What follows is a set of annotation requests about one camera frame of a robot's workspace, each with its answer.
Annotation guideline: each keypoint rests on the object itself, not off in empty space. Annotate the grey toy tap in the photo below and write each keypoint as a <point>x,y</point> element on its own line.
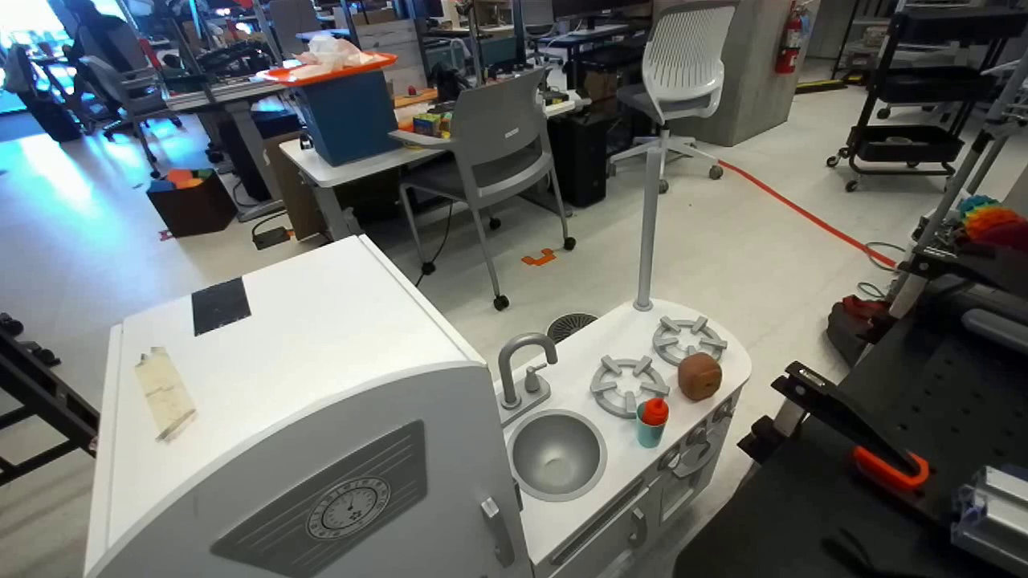
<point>506,372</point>

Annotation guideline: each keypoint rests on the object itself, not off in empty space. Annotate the grey toy burner grate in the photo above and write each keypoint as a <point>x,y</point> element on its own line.
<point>603,386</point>
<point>669,343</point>

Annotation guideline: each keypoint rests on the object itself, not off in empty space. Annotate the grey toy sink bowl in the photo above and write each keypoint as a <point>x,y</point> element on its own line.
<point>556,453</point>

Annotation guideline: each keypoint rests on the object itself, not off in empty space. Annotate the red tomato toy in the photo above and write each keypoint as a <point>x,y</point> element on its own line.
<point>649,414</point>

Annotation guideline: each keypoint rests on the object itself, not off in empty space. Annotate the white toy kitchen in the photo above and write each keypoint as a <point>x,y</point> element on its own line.
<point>321,322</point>

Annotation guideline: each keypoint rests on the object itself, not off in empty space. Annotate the brown toy food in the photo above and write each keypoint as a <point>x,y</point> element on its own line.
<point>699,375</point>

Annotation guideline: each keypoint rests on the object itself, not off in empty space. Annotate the round floor drain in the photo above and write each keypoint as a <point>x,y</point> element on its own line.
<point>566,325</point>

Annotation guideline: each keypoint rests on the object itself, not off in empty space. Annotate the white pole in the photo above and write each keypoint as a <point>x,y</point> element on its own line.
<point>646,245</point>

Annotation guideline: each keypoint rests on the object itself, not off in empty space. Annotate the black bin under desk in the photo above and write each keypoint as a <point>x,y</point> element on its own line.
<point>582,154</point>

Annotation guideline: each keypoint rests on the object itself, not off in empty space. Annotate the grey chair on casters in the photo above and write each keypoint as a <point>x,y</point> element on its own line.
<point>500,132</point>

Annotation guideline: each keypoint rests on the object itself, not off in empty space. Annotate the white desk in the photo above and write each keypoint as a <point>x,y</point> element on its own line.
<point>343,164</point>

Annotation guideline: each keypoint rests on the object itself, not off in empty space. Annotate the blue storage bin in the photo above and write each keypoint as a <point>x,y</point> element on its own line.
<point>349,113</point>

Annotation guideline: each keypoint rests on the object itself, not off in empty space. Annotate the white swivel chair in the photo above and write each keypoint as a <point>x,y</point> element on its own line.
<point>684,57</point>

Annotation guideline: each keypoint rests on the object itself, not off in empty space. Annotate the orange bin lid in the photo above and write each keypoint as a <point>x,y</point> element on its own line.
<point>321,72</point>

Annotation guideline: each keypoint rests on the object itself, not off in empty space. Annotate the black square patch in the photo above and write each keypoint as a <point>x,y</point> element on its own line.
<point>220,305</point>

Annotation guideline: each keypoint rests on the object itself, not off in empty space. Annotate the white plastic bag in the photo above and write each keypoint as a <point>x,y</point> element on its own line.
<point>334,52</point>

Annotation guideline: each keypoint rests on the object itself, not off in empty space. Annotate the black box with orange contents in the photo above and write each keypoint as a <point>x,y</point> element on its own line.
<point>193,202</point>

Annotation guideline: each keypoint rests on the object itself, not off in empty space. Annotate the dark bag with red trim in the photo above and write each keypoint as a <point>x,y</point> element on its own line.
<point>854,325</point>

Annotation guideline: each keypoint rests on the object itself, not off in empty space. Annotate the grey back desk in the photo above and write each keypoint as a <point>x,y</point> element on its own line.
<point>214,98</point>

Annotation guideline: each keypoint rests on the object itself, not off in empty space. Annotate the tan paper tag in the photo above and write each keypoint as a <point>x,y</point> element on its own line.
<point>165,388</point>

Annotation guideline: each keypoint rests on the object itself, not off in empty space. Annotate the red fire extinguisher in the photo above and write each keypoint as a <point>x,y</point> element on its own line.
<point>792,41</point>

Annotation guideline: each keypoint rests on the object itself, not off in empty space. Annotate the black work table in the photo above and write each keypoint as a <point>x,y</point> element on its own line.
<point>911,405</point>

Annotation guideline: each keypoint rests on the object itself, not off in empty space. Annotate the grey office chair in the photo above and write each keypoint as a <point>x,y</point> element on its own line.
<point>115,92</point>

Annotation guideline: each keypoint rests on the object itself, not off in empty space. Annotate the black rolling cart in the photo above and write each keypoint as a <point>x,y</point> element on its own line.
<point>911,84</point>

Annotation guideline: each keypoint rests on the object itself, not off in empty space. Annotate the grey metal stand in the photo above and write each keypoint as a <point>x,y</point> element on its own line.
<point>965,179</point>

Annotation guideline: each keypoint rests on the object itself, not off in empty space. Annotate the colourful feather duster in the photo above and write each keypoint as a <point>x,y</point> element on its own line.
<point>997,225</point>

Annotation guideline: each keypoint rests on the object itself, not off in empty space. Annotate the black metal frame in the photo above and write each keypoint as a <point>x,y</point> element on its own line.
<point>42,395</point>

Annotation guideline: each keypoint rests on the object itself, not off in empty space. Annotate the aluminium rail block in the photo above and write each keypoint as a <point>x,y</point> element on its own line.
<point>997,518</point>

